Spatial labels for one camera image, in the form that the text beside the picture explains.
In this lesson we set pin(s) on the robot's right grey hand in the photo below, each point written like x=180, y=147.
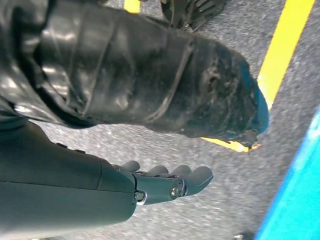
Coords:
x=62, y=192

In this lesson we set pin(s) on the blue steel shelf rack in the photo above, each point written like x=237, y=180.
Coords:
x=295, y=198

